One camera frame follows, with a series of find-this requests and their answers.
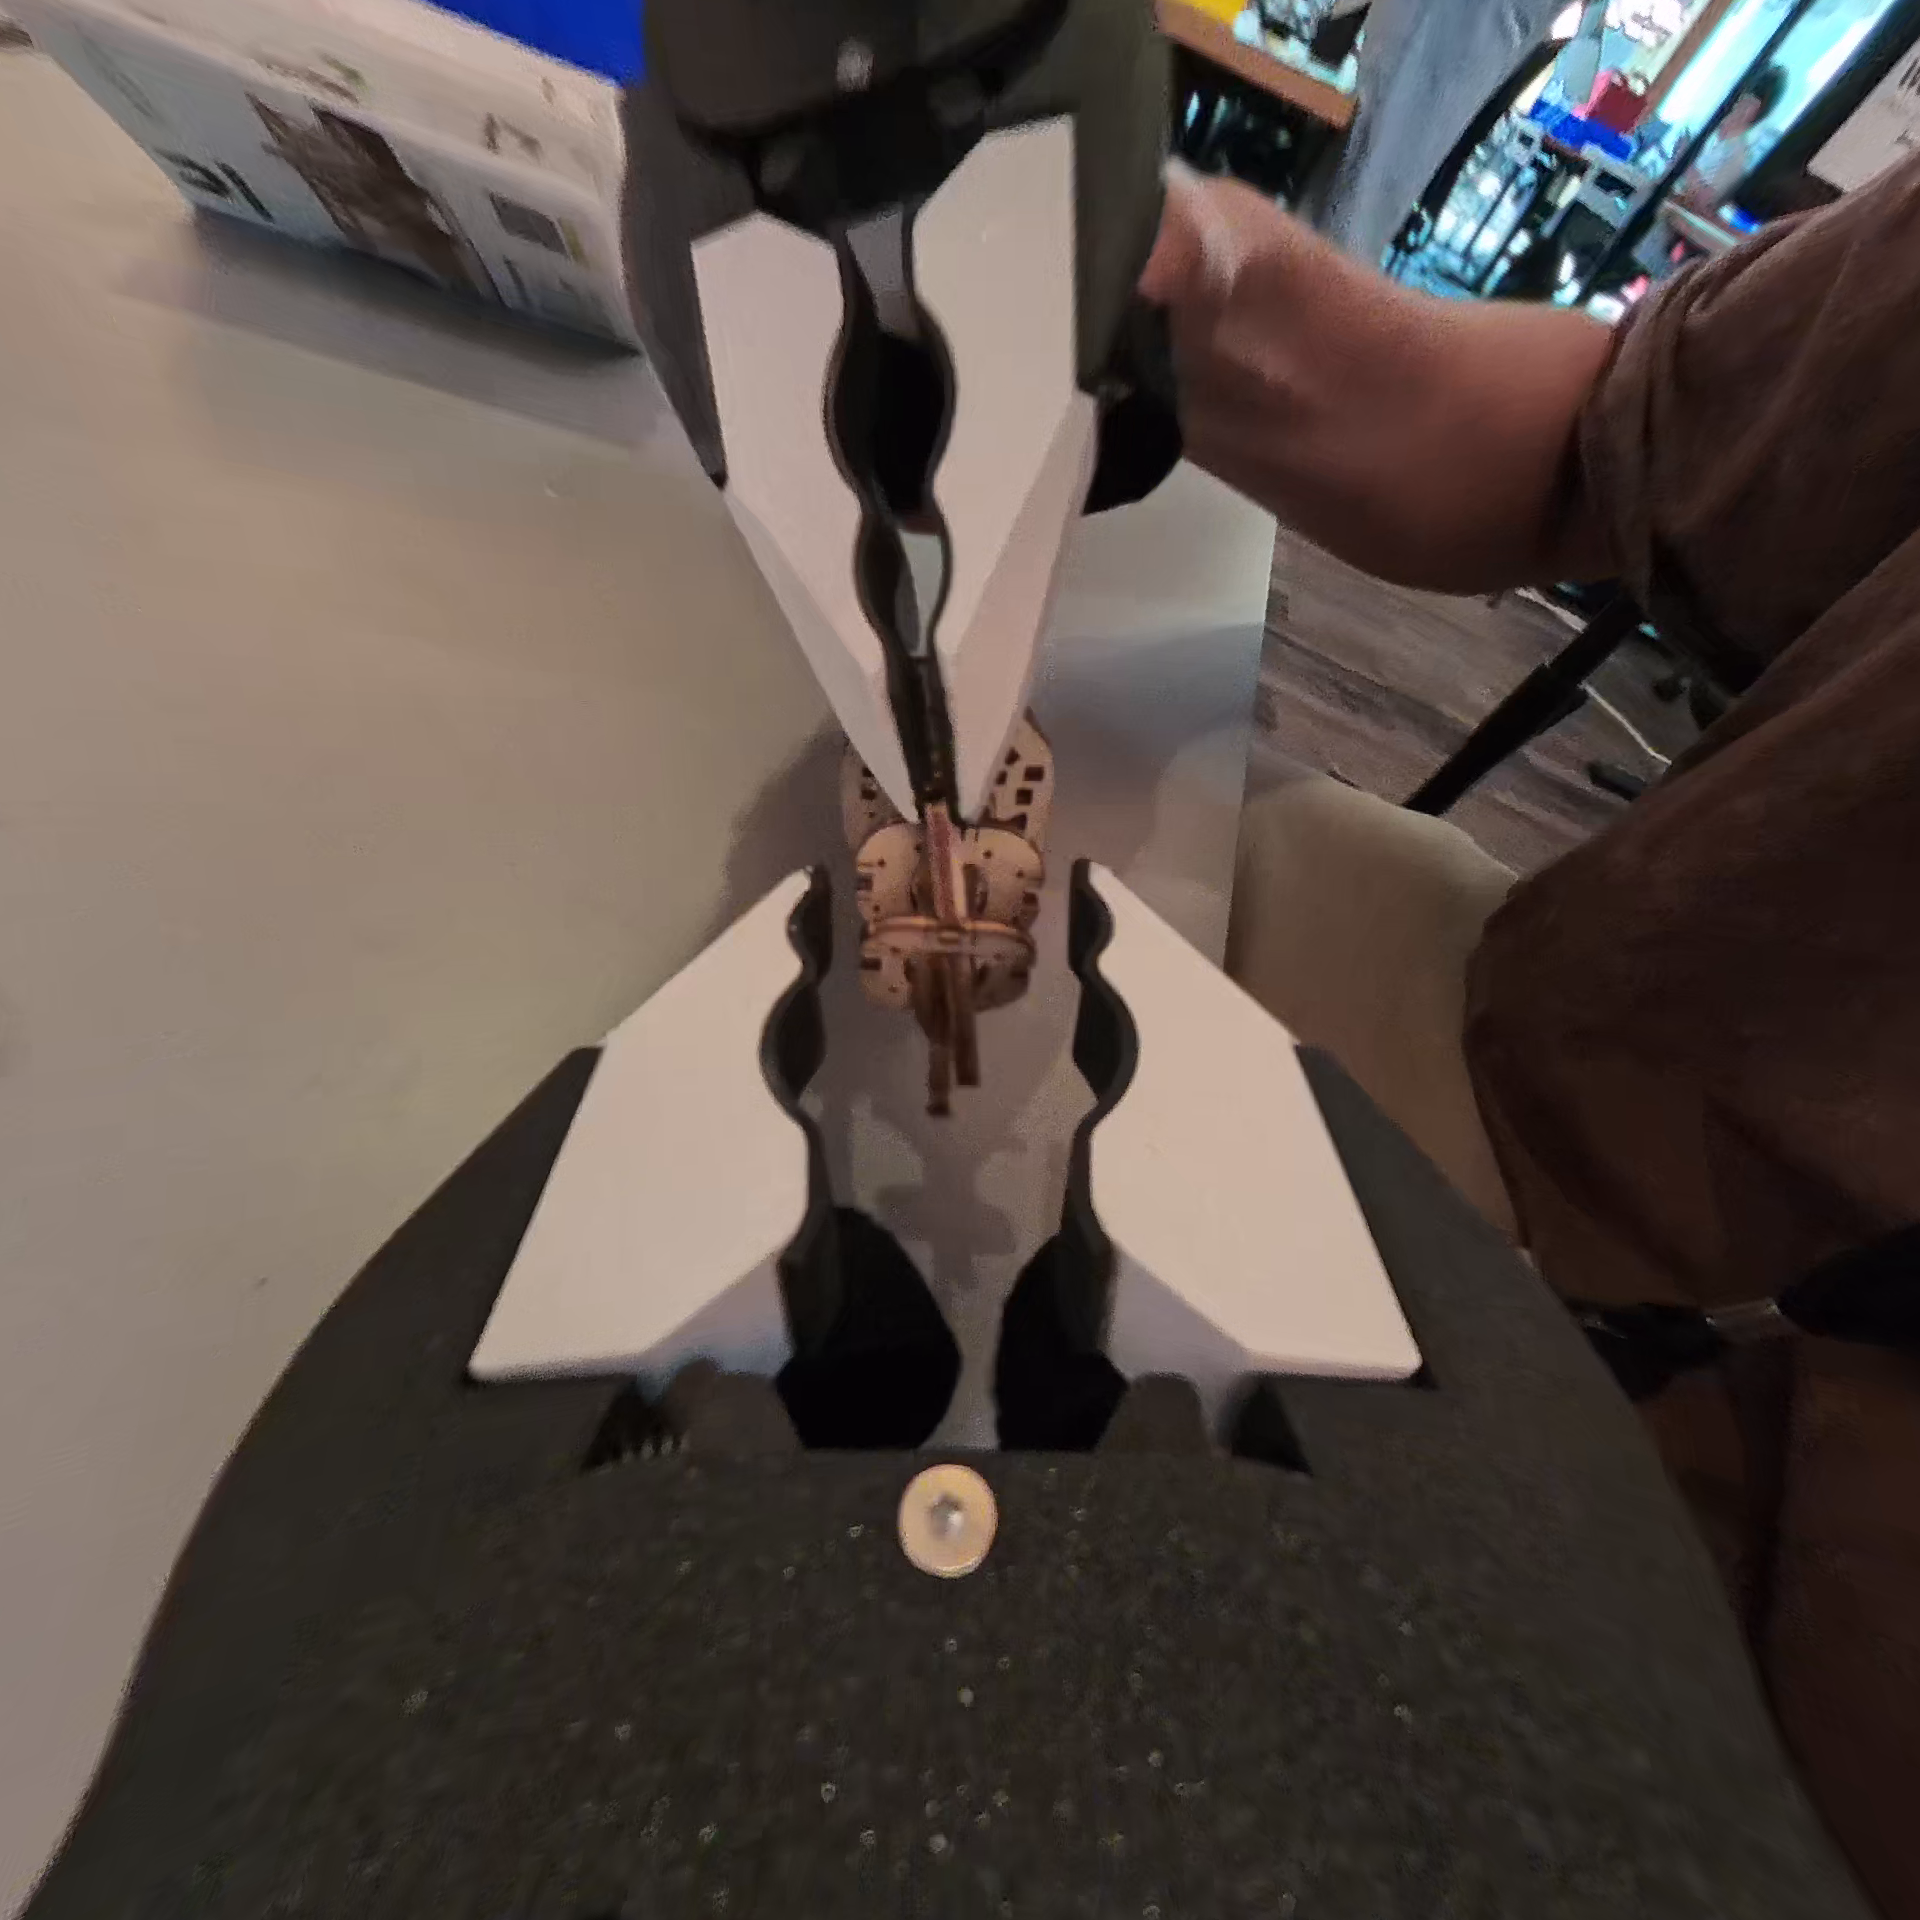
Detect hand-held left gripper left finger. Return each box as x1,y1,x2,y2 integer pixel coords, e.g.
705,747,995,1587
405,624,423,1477
469,865,842,1384

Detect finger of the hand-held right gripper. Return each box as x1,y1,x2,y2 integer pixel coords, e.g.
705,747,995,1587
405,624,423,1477
693,224,926,805
903,111,1105,822

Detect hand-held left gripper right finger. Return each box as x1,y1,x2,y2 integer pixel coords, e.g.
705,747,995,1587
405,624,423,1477
1058,857,1423,1385

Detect perforated wooden part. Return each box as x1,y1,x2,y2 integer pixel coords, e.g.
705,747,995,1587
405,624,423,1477
842,717,1055,845

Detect wooden slotted model assembly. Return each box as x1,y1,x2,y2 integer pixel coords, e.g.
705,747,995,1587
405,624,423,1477
851,804,1046,1122

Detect person's right forearm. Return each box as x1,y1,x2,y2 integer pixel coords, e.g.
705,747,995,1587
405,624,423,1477
1343,149,1920,692

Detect person's right hand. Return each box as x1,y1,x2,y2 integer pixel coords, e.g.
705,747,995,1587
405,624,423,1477
1132,165,1355,514

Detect beige seat cushion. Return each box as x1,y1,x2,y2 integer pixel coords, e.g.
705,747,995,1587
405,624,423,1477
1225,765,1522,1247

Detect blue box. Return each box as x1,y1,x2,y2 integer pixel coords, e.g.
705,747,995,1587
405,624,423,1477
425,0,652,87

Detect wooden table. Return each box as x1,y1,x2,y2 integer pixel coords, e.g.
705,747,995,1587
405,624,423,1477
1165,0,1372,134

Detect white printed cardboard box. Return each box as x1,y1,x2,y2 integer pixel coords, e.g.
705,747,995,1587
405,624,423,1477
0,0,652,357

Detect grey fabric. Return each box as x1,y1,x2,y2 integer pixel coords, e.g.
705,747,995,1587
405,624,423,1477
1319,0,1563,262

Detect person's brown clothing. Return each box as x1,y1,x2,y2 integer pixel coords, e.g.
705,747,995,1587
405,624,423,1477
1463,555,1920,1920

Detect black chair base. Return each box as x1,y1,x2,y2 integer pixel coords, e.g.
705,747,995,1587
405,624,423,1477
1402,577,1742,822

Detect blue storage bins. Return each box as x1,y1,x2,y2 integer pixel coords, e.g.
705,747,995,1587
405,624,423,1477
1513,82,1651,172

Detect white sign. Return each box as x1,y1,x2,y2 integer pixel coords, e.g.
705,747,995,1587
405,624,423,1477
1805,52,1920,199

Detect black strap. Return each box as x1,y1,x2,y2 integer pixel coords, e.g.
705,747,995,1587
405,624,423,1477
1559,1228,1920,1401

